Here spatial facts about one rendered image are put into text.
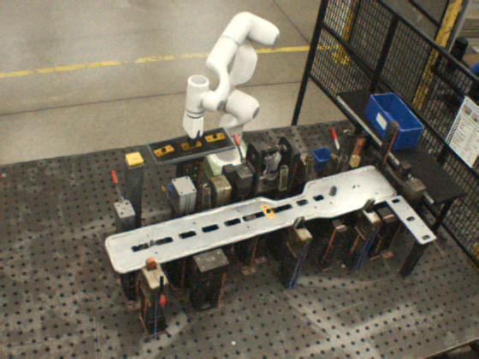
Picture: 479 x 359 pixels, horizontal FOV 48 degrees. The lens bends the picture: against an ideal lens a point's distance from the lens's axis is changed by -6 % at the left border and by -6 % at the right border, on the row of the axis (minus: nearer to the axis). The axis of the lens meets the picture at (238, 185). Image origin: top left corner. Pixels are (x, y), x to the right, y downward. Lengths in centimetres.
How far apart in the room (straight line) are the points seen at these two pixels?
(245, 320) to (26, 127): 259
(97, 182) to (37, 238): 46
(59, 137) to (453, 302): 296
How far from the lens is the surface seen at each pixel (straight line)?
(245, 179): 248
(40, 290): 253
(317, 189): 261
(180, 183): 235
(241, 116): 266
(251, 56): 257
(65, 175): 298
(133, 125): 439
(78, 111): 454
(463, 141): 286
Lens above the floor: 276
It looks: 44 degrees down
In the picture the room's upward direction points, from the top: 11 degrees clockwise
